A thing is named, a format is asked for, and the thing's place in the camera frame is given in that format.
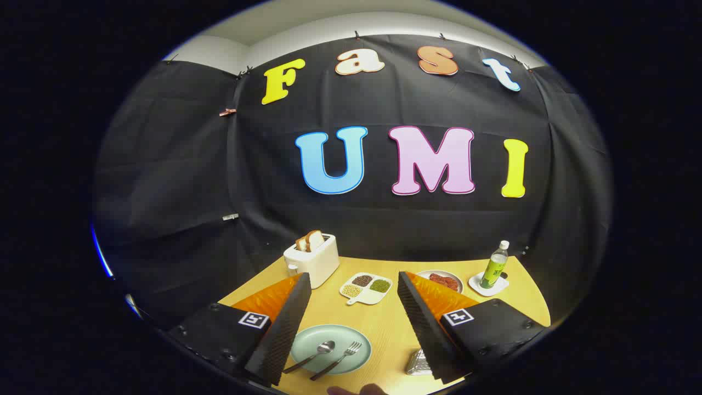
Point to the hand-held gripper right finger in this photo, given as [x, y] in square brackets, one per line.
[425, 329]

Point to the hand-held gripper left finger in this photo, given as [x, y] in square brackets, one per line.
[285, 329]

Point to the metal spoon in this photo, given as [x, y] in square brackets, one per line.
[326, 347]

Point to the metal fork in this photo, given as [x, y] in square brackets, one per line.
[337, 359]

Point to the metal drainer basket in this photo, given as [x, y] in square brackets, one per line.
[418, 365]

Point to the brown steak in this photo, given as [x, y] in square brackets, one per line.
[445, 281]

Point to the white oval plate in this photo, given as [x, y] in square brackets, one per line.
[458, 288]

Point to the white divided tray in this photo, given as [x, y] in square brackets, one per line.
[373, 297]

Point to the green beans heap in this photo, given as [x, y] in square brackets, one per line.
[380, 285]

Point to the light green plate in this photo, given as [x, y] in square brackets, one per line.
[351, 334]

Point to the white toaster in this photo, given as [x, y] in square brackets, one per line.
[318, 260]

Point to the yellow beans heap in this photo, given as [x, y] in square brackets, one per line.
[351, 291]

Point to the white coaster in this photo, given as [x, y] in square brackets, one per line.
[493, 291]

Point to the dark beans heap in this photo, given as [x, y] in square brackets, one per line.
[362, 280]

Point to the small bread slice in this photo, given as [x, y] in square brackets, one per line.
[300, 244]

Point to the green drink bottle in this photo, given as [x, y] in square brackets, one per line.
[495, 269]

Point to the large bread slice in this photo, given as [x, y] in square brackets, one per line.
[315, 240]

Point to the white clip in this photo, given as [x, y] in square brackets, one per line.
[230, 217]

